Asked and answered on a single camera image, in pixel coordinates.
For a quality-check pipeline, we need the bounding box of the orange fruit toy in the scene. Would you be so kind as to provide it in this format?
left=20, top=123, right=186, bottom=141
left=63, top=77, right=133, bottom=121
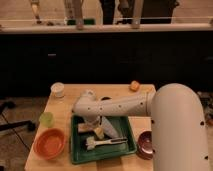
left=129, top=80, right=140, bottom=92

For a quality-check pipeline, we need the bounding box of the black office chair base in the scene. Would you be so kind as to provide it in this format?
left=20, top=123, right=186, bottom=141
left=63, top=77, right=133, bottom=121
left=0, top=101, right=36, bottom=131

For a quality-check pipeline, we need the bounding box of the white dish brush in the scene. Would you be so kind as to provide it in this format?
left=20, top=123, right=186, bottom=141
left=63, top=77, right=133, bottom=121
left=86, top=136, right=128, bottom=150

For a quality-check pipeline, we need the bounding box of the purple bowl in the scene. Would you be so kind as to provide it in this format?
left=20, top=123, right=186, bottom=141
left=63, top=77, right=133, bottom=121
left=137, top=131, right=153, bottom=160

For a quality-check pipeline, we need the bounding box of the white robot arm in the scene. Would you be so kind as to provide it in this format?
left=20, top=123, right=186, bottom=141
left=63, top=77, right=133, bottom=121
left=73, top=83, right=210, bottom=171

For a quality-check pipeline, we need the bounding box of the small green cup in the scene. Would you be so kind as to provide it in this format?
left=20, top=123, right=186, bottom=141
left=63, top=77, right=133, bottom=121
left=39, top=112, right=54, bottom=128

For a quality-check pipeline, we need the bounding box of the white cup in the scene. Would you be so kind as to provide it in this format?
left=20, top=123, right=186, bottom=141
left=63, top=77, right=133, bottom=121
left=51, top=82, right=64, bottom=98

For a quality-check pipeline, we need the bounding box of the black cabinet counter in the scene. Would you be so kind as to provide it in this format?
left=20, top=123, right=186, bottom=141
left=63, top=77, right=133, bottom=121
left=0, top=23, right=213, bottom=98

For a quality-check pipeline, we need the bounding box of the green plastic tray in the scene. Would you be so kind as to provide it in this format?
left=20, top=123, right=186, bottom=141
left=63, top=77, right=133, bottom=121
left=70, top=116, right=137, bottom=164

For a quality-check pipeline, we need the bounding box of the grey folded cloth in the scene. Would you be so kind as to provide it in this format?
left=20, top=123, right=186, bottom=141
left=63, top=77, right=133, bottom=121
left=101, top=116, right=119, bottom=138

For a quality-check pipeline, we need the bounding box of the orange bowl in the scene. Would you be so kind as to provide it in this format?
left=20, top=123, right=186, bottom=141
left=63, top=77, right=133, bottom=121
left=33, top=128, right=66, bottom=160

